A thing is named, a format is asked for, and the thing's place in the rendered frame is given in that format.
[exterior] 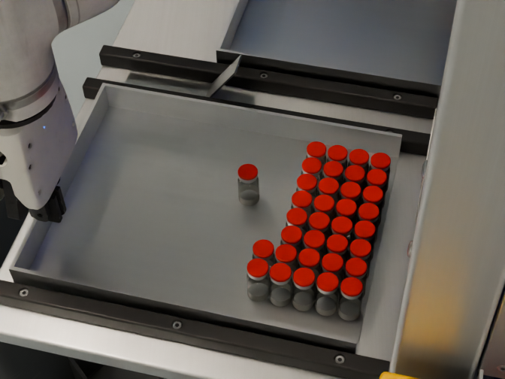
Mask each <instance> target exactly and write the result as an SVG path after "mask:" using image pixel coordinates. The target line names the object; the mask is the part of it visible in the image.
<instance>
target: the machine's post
mask: <svg viewBox="0 0 505 379"><path fill-rule="evenodd" d="M504 285H505V0H457V4H456V9H455V16H454V20H453V24H452V32H451V37H450V41H449V49H448V53H447V57H446V65H445V69H444V74H443V82H442V86H441V91H440V98H439V102H438V107H437V114H436V119H435V123H434V131H433V135H432V139H431V147H430V152H429V156H428V164H427V168H426V172H425V180H424V184H423V189H422V197H421V201H420V206H419V212H418V217H417V221H416V229H415V234H414V238H413V246H412V250H411V254H410V262H409V266H408V271H407V279H406V283H405V287H404V295H403V299H402V304H401V312H400V316H399V320H398V327H397V332H396V336H395V344H394V349H393V353H392V361H391V365H390V369H389V372H391V373H395V374H402V375H406V376H409V377H416V378H419V379H473V378H474V375H475V373H476V369H477V366H478V364H479V360H480V357H481V355H482V351H483V348H484V346H485V342H486V339H487V337H488V333H489V330H490V328H491V324H492V321H493V319H494V315H495V312H496V310H497V306H498V303H499V301H500V297H501V294H502V292H503V288H504Z"/></svg>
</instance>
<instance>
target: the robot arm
mask: <svg viewBox="0 0 505 379"><path fill-rule="evenodd" d="M119 1H120V0H0V201H1V200H2V199H3V198H4V197H5V204H6V209H7V214H8V218H11V219H15V220H21V219H22V218H24V216H25V215H26V213H27V211H29V213H30V215H31V217H33V218H35V219H36V220H39V221H43V222H47V221H51V222H55V223H61V221H62V215H63V214H65V212H66V206H65V202H64V199H63V196H62V191H61V188H60V186H57V185H58V184H59V182H60V177H61V175H62V173H63V171H64V168H65V166H66V164H67V162H68V160H69V158H70V155H71V153H72V151H73V149H74V146H75V144H76V141H77V126H76V123H75V119H74V115H73V112H72V109H71V106H70V103H69V100H68V97H67V95H66V92H65V89H64V87H63V85H62V82H61V80H60V79H59V73H58V70H57V67H56V61H55V57H54V54H53V49H52V45H51V44H52V42H53V39H54V38H55V37H56V36H57V35H58V34H59V33H61V32H63V31H65V30H66V29H70V28H71V27H73V26H76V25H78V24H80V23H82V22H85V21H87V20H90V19H92V18H93V17H96V16H98V15H99V14H102V13H104V12H105V11H107V10H109V9H111V8H112V7H113V6H114V5H116V4H117V3H118V2H119Z"/></svg>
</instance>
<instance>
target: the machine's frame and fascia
mask: <svg viewBox="0 0 505 379"><path fill-rule="evenodd" d="M480 369H482V370H484V372H483V374H484V375H488V376H492V377H498V378H502V379H505V285H504V288H503V292H502V294H501V297H500V301H499V303H498V306H497V310H496V312H495V315H494V319H493V321H492V324H491V328H490V330H489V333H488V337H487V339H486V342H485V346H484V348H483V351H482V355H481V357H480V360H479V370H480ZM479 370H478V372H479Z"/></svg>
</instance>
